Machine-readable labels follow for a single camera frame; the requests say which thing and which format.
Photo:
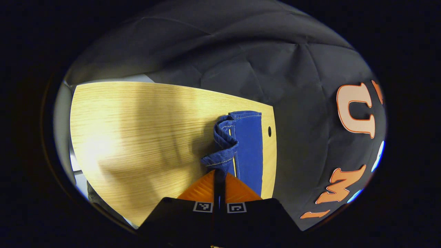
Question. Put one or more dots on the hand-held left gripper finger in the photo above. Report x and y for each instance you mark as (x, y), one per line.
(223, 203)
(215, 203)

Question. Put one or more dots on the blue denim jeans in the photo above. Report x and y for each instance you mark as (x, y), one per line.
(248, 151)

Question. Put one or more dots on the black backdrop cloth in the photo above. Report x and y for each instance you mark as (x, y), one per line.
(275, 69)

